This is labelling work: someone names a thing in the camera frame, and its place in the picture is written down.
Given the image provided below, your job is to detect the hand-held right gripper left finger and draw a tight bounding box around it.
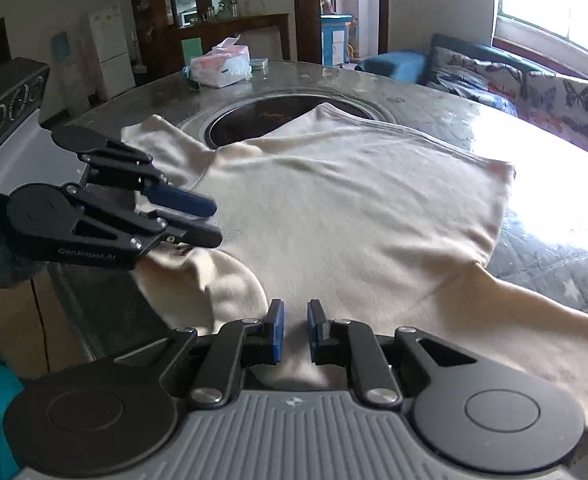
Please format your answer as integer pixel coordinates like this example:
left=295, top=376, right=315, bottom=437
left=115, top=299, right=287, bottom=408

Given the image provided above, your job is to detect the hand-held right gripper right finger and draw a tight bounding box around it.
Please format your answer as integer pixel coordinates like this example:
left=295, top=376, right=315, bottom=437
left=306, top=299, right=477, bottom=408

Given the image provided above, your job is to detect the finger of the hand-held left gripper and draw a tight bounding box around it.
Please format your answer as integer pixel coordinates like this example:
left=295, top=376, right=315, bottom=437
left=78, top=135, right=219, bottom=218
left=64, top=184, right=223, bottom=257

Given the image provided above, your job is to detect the cream shirt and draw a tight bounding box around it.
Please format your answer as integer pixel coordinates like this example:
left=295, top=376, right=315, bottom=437
left=120, top=102, right=588, bottom=433

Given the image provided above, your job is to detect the pink white tissue pack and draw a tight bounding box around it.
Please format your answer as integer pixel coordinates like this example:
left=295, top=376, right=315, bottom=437
left=188, top=35, right=253, bottom=89

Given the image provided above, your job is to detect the white water dispenser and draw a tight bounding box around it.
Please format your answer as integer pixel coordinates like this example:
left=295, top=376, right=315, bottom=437
left=50, top=31, right=90, bottom=117

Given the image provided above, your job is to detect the white refrigerator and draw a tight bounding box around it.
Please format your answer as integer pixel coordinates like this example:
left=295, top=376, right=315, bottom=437
left=88, top=6, right=137, bottom=101

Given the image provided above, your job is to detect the dark wooden cabinet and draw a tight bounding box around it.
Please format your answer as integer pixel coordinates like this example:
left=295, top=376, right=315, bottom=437
left=126, top=0, right=291, bottom=83

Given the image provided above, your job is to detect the blue white cabinet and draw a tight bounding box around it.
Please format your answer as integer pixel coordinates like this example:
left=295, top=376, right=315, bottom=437
left=321, top=14, right=351, bottom=67

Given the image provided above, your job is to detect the blue cushion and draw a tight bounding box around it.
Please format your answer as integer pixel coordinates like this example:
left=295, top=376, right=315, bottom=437
left=355, top=50, right=429, bottom=86

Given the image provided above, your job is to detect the butterfly print cushion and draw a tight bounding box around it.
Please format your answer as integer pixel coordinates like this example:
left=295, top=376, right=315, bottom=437
left=430, top=46, right=526, bottom=111
left=521, top=71, right=588, bottom=162

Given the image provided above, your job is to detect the dark teal sofa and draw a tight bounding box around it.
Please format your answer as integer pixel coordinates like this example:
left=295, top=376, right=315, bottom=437
left=426, top=33, right=588, bottom=167

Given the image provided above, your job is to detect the black cable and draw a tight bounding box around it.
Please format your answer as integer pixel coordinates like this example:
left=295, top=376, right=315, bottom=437
left=28, top=277, right=52, bottom=373

